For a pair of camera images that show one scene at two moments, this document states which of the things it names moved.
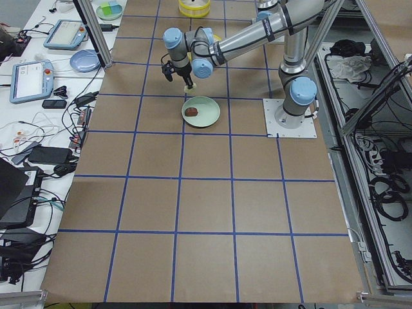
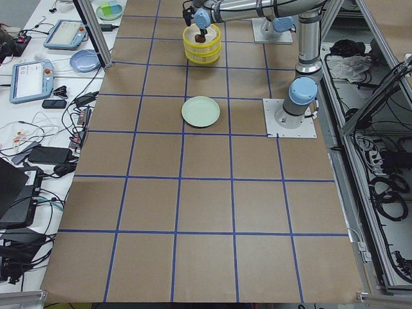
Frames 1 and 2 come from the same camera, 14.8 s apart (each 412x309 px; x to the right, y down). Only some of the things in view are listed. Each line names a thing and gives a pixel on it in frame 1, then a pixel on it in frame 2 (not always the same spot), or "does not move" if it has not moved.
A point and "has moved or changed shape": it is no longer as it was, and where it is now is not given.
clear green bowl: x=100 y=14 does not move
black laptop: x=19 y=189 does not move
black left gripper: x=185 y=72 -> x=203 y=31
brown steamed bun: x=191 y=112 has moved or changed shape
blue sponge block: x=116 y=9 does not move
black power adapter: x=107 y=27 does not move
